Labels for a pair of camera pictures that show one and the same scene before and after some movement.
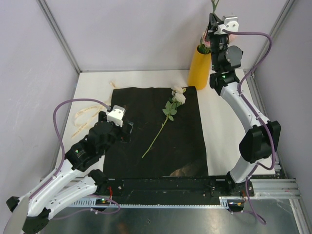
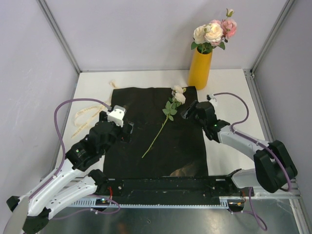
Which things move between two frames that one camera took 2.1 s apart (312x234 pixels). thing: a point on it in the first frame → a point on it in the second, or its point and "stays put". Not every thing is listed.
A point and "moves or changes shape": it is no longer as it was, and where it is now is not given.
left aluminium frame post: [52, 20] stays put
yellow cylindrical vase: [199, 69] stays put
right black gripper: [214, 22] → [184, 114]
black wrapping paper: [166, 134] stays put
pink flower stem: [204, 49] moves or changes shape
